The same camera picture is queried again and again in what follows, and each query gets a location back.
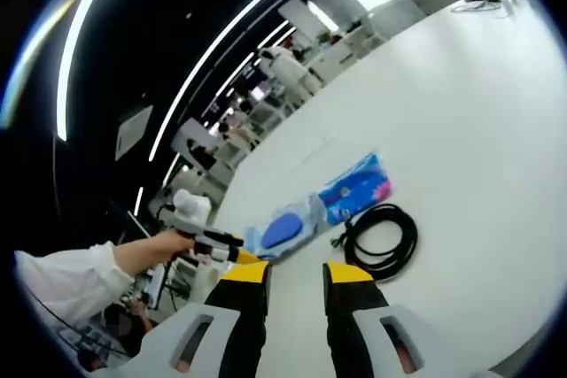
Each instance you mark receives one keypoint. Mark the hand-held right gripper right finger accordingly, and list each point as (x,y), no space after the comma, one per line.
(354,320)

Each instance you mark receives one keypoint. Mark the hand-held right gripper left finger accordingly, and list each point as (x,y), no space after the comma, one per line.
(248,316)

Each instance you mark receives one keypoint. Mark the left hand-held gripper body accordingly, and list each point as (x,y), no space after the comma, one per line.
(190,212)

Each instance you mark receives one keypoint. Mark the clear bag with blue item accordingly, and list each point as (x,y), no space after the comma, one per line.
(283,229)

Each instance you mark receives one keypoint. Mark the blue printed packet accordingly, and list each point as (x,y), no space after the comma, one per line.
(354,192)

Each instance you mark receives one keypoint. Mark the person's left hand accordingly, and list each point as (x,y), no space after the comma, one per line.
(177,243)

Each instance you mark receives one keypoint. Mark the ceiling air conditioner unit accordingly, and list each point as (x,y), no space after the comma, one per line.
(133,132)

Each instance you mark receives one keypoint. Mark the row of white office desks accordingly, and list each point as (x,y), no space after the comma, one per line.
(266,117)

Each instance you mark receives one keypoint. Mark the long ceiling light strip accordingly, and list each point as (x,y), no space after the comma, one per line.
(221,50)

